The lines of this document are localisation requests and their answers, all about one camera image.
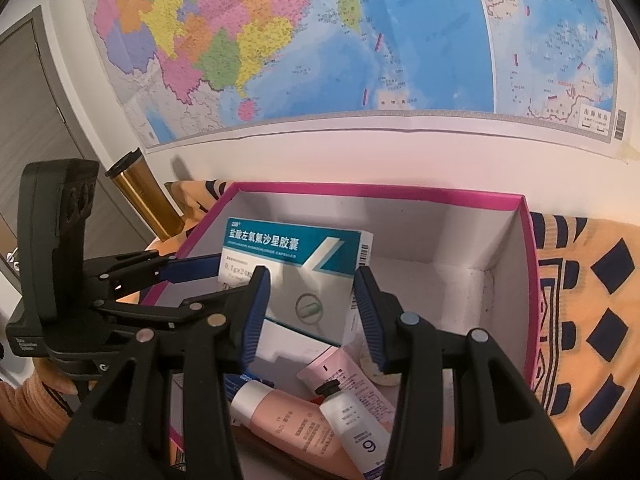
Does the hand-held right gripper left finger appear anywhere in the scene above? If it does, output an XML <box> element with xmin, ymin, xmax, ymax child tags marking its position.
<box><xmin>45</xmin><ymin>266</ymin><xmax>272</xmax><ymax>480</ymax></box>

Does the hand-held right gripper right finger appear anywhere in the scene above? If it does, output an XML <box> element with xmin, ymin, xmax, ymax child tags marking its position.
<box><xmin>353</xmin><ymin>266</ymin><xmax>576</xmax><ymax>480</ymax></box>

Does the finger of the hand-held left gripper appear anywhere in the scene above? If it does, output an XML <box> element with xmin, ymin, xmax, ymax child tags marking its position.
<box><xmin>82</xmin><ymin>250</ymin><xmax>223</xmax><ymax>297</ymax></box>
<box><xmin>92</xmin><ymin>287</ymin><xmax>251</xmax><ymax>333</ymax></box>

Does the silver medicine box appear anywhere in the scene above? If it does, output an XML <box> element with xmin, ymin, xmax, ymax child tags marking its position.
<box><xmin>252</xmin><ymin>317</ymin><xmax>341</xmax><ymax>378</ymax></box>

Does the blue white medicine box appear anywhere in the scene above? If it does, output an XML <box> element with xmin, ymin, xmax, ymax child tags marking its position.
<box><xmin>217</xmin><ymin>217</ymin><xmax>375</xmax><ymax>348</ymax></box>

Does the pink cardboard box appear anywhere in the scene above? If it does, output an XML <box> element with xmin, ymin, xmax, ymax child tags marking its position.
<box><xmin>137</xmin><ymin>181</ymin><xmax>543</xmax><ymax>480</ymax></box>

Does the white tube with black cap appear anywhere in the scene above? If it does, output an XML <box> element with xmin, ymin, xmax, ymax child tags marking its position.
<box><xmin>314</xmin><ymin>381</ymin><xmax>392</xmax><ymax>478</ymax></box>

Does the pink tube with grey cap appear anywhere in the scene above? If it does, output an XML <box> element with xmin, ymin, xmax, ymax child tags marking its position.
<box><xmin>231</xmin><ymin>380</ymin><xmax>366</xmax><ymax>480</ymax></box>

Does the person's left forearm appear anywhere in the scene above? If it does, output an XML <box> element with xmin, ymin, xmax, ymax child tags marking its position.
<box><xmin>0</xmin><ymin>360</ymin><xmax>76</xmax><ymax>448</ymax></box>

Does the gold metal tumbler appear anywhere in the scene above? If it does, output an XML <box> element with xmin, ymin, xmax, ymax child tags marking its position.
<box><xmin>105</xmin><ymin>147</ymin><xmax>185</xmax><ymax>241</ymax></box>

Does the grey door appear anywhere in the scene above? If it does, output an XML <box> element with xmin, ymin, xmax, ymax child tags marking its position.
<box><xmin>0</xmin><ymin>6</ymin><xmax>156</xmax><ymax>311</ymax></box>

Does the orange patterned blanket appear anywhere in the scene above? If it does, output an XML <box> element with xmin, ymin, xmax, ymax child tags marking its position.
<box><xmin>147</xmin><ymin>180</ymin><xmax>640</xmax><ymax>468</ymax></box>

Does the colourful wall map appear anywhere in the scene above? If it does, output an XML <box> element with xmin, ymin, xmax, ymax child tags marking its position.
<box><xmin>82</xmin><ymin>0</ymin><xmax>628</xmax><ymax>161</ymax></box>

